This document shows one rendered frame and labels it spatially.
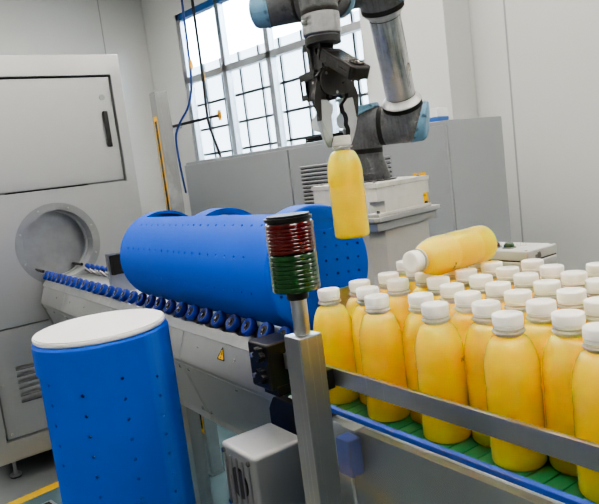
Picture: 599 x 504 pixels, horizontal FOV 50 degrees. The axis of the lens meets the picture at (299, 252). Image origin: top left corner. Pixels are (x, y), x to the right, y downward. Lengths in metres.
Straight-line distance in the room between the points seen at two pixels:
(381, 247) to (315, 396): 1.05
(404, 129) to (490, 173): 1.50
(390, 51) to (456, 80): 2.46
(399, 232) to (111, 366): 0.95
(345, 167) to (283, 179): 2.57
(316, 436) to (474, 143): 2.53
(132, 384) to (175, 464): 0.22
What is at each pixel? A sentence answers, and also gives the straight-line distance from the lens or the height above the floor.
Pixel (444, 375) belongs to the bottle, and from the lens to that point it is 0.94.
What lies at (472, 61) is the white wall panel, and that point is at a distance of 4.46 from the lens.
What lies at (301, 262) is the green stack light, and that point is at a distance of 0.81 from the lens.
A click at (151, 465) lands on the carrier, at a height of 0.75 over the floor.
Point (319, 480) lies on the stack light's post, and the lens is 0.90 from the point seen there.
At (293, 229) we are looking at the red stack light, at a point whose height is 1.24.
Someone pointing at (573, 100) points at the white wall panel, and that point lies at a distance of 4.17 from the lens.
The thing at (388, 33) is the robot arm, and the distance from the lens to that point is 1.81.
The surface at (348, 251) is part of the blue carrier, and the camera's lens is 1.45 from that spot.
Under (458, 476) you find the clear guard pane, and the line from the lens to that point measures 0.85.
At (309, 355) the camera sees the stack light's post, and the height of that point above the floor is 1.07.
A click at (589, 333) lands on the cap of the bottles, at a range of 0.78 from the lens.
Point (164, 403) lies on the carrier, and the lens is 1.41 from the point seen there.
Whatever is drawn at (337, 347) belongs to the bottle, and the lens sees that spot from 1.12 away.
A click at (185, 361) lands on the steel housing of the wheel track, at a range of 1.81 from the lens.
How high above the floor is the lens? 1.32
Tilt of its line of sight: 8 degrees down
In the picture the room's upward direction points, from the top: 7 degrees counter-clockwise
